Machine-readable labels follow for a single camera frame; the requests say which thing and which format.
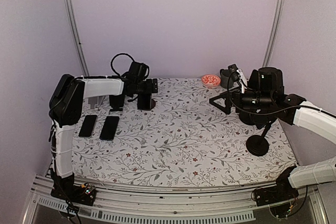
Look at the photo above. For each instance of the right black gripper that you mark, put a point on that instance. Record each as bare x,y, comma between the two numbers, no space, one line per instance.
225,95

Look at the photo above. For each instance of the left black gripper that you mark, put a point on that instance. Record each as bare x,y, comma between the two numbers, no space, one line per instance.
149,87

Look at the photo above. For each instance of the black folding phone stand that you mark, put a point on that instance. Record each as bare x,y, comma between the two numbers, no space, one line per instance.
116,102

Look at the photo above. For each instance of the black round base phone stand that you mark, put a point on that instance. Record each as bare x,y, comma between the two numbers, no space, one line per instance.
153,103

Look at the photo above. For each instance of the white phone stand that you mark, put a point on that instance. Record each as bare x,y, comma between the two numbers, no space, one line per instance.
95,102

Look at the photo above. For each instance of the black phone blue edge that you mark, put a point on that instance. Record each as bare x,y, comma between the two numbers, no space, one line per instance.
109,128

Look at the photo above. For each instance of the black phone silver edge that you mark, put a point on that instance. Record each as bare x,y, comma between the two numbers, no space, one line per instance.
88,126

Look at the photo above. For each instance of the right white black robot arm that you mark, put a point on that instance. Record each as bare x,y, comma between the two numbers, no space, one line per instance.
294,110

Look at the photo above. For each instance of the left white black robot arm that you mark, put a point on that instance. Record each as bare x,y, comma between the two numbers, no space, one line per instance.
65,106

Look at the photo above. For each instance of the black tall round-base stand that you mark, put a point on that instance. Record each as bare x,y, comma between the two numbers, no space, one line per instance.
257,145

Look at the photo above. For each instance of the red white patterned bowl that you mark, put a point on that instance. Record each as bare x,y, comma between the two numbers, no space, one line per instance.
210,80

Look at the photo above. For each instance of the dark grey mug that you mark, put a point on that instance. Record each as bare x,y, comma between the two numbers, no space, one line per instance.
226,83

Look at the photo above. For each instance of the floral patterned table mat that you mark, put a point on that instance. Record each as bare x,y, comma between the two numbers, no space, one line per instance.
182,142

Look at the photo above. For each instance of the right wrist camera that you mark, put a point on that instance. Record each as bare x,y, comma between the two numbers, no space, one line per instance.
237,75

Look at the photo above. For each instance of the right aluminium frame post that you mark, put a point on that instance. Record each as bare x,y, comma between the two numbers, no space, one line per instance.
273,32

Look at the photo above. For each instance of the aluminium frame post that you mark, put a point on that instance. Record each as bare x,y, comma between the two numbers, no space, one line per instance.
76,37
273,32

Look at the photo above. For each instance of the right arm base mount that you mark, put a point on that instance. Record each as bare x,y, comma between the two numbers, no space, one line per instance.
281,191

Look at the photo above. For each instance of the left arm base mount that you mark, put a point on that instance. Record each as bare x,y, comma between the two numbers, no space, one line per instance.
84,194

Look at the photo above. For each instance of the front aluminium rail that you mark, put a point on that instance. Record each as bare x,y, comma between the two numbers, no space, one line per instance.
118,203

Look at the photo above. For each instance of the left aluminium frame post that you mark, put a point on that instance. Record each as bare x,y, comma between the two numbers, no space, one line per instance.
76,37

